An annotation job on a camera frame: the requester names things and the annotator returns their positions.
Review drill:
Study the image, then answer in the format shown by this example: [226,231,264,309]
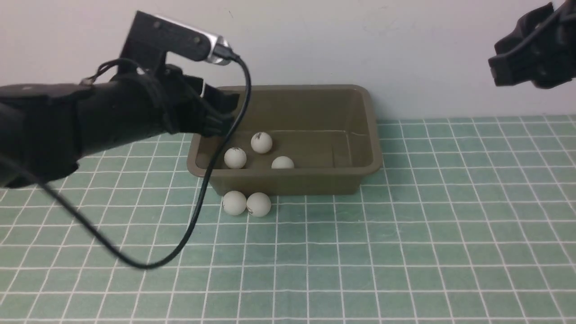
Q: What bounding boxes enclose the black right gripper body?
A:
[488,2,576,90]

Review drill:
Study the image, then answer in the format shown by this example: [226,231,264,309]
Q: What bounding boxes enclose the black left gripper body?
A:
[153,65,211,134]

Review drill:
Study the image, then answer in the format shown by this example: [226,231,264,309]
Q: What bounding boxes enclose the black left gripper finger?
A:
[193,106,235,137]
[203,83,239,113]

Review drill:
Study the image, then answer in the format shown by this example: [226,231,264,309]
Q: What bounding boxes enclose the plain white ball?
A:
[250,132,273,154]

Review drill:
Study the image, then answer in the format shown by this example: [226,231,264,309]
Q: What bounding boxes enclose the white logo ball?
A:
[222,191,247,216]
[246,192,272,217]

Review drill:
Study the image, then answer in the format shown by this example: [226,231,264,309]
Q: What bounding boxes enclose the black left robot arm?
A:
[1,64,239,182]

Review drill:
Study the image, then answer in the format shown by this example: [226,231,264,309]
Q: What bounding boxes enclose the olive plastic bin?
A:
[208,85,383,196]

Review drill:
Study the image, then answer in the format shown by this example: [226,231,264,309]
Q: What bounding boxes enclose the green checkered tablecloth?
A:
[0,116,576,324]

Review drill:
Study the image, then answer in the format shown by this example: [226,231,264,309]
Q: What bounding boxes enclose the left camera cable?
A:
[0,49,252,270]

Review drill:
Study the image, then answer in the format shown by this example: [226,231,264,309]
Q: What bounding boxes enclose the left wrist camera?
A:
[120,10,231,74]

